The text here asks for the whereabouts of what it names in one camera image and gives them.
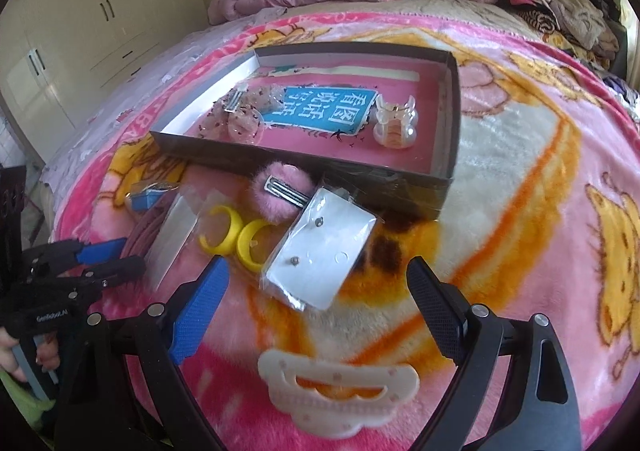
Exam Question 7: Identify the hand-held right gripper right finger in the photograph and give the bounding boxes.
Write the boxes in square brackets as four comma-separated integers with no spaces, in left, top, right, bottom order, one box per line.
[406,255,583,451]

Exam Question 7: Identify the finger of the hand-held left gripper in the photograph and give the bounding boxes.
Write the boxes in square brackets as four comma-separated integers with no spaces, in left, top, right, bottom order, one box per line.
[65,255,147,293]
[47,237,129,268]

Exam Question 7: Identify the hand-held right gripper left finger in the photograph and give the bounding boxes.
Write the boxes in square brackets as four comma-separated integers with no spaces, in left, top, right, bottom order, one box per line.
[52,255,231,451]

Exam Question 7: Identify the dark pink headband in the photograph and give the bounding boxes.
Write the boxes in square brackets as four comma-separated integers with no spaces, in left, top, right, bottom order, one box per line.
[122,191,177,273]

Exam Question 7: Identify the small blue packet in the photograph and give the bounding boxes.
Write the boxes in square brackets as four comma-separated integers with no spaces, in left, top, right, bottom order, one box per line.
[125,181,182,215]

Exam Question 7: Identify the clear plastic packet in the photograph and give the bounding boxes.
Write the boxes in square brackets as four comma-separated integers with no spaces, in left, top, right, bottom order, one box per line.
[146,185,202,293]

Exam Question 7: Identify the bagged yellow hoop earrings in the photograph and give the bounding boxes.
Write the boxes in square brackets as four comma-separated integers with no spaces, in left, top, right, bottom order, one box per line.
[192,186,284,277]

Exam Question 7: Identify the white cloud-shaped hair clip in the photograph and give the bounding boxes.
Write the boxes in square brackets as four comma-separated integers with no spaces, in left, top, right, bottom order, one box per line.
[257,348,421,438]

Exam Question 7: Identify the pink fuzzy pompom hair clip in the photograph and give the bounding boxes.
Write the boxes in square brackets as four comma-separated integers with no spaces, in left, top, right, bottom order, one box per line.
[247,162,317,224]

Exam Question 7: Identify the shallow grey cardboard box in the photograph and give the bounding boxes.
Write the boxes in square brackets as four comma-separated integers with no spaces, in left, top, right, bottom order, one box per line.
[150,42,461,223]

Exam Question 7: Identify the bagged white stud earring card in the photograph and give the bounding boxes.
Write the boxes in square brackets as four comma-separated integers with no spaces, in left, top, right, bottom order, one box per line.
[259,174,384,313]

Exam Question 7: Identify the person's left hand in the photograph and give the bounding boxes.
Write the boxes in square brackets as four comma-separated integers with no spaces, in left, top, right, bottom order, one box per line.
[0,328,65,386]

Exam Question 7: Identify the pink cartoon printed blanket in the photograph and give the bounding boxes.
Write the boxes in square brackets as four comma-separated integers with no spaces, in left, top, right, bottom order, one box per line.
[40,11,640,451]

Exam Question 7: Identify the clear pearl claw clip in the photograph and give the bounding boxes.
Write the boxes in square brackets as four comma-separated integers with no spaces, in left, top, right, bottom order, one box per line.
[369,94,422,150]

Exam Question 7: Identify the pile of clothes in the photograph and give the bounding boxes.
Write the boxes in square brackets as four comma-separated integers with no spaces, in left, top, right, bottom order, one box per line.
[490,0,632,78]

